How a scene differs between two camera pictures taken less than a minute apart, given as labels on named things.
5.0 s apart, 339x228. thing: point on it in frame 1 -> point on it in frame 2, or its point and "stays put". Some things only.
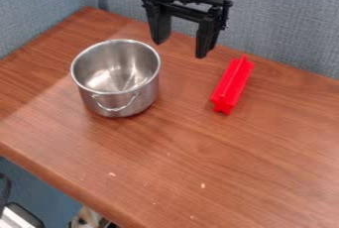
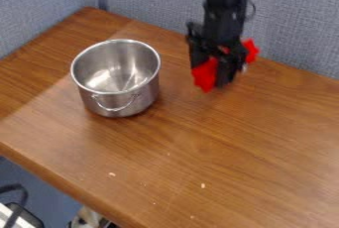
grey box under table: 16,217 stays put
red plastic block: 225,91 -> 205,72
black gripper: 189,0 -> 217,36
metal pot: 114,72 stays put
